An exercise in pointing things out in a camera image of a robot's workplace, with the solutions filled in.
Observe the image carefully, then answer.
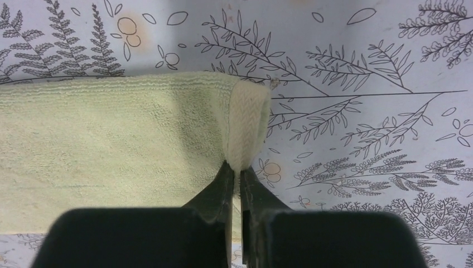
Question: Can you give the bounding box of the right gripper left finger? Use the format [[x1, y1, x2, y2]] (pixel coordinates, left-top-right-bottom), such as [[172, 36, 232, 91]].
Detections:
[[32, 162, 234, 267]]

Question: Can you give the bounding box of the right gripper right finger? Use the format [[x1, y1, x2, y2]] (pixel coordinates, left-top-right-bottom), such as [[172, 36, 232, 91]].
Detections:
[[240, 169, 427, 267]]

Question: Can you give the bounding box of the yellow teal patterned towel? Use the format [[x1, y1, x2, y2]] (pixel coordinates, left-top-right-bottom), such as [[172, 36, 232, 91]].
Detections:
[[1, 72, 271, 234]]

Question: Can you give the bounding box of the floral patterned table mat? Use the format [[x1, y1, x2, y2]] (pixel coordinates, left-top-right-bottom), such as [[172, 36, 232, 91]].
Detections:
[[1, 1, 472, 267]]

